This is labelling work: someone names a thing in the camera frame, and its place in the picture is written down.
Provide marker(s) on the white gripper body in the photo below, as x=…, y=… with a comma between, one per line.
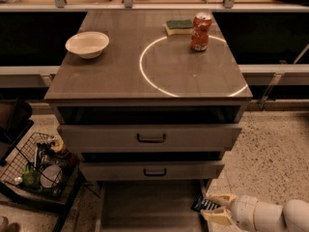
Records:
x=243, y=210

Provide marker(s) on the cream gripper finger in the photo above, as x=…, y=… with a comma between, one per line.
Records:
x=223, y=200
x=219, y=216

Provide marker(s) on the dark blue rxbar wrapper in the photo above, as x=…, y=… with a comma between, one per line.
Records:
x=203, y=204

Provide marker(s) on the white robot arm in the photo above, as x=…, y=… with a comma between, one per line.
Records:
x=293, y=216

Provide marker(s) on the middle grey drawer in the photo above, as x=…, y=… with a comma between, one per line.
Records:
x=157, y=170

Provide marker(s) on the grey drawer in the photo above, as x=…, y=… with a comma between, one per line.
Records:
x=157, y=170
x=150, y=206
x=149, y=138

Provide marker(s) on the bottom grey drawer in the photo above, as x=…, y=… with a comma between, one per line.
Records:
x=150, y=206

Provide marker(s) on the grey drawer cabinet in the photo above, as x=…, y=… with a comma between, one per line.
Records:
x=147, y=77

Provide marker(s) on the top grey drawer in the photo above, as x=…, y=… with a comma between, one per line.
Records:
x=149, y=138

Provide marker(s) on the crushed red soda can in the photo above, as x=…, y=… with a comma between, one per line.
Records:
x=200, y=32

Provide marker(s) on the white cup in basket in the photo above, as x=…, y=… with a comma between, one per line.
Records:
x=51, y=176

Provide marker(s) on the green yellow sponge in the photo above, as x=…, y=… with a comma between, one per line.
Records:
x=178, y=27

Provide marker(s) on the green item in basket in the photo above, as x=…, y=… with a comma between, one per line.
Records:
x=31, y=176

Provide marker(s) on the white ceramic bowl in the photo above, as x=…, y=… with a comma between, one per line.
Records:
x=87, y=45

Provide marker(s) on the black wire basket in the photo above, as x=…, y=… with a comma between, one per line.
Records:
x=41, y=150

